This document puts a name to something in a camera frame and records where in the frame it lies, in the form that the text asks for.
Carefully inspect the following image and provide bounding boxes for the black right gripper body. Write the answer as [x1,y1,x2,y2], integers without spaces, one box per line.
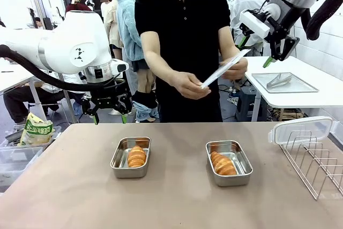
[269,6,305,40]

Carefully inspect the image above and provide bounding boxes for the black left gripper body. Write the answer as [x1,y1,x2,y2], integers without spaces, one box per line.
[81,78,133,115]

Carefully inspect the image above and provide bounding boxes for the golden croissant bread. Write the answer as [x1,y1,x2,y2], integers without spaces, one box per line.
[210,150,237,176]
[126,145,147,168]

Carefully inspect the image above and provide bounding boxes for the steel rectangular container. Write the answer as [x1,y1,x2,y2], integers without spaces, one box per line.
[110,136,152,179]
[205,140,253,187]

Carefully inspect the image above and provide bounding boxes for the person's left forearm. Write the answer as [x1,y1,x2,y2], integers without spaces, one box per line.
[219,29,242,62]

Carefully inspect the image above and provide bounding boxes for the person's right forearm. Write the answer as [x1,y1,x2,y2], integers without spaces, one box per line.
[143,49,188,90]

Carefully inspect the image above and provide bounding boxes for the person's left hand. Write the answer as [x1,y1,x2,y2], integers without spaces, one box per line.
[219,53,249,80]

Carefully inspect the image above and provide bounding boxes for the person's right hand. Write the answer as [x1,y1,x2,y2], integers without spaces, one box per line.
[175,71,212,100]

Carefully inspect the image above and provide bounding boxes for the metal tongs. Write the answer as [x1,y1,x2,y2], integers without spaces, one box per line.
[266,73,293,88]

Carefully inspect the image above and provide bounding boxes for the mannequin in white shirt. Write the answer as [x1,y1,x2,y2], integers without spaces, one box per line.
[229,0,265,56]

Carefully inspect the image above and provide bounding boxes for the flat metal tray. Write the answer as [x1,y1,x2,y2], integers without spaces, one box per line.
[251,72,320,94]

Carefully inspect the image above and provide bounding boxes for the white side table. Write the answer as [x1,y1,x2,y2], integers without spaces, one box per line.
[244,56,343,122]

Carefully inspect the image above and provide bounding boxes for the person in black shirt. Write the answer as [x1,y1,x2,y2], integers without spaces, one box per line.
[135,0,232,123]

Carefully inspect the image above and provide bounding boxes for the yellow green snack bag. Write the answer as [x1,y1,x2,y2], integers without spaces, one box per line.
[18,112,55,147]

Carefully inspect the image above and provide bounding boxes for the grey blue stool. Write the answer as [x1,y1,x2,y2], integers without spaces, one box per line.
[235,86,268,122]

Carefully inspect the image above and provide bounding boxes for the mannequin in beige jacket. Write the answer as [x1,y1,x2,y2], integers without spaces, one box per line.
[100,0,122,53]

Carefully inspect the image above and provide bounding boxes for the seated person in dark trousers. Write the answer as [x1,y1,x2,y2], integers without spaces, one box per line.
[2,75,84,125]

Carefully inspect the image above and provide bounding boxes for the clear plastic storage bin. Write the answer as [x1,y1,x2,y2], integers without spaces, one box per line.
[0,125,63,187]

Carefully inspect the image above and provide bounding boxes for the white work table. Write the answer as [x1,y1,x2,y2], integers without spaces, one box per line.
[0,57,41,122]

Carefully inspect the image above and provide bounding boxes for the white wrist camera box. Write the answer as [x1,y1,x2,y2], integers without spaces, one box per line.
[238,9,270,38]

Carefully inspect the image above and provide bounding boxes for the black right arm cable sleeve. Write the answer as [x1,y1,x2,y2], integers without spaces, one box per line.
[300,0,343,41]

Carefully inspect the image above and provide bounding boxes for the black arm cable sleeve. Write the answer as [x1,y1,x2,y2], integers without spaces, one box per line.
[300,0,343,41]
[0,44,126,93]

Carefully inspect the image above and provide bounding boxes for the black left arm cable sleeve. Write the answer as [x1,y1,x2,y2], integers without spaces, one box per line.
[0,44,126,93]

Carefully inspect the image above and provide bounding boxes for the silver wire lid rack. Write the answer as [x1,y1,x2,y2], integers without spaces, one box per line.
[278,130,343,201]

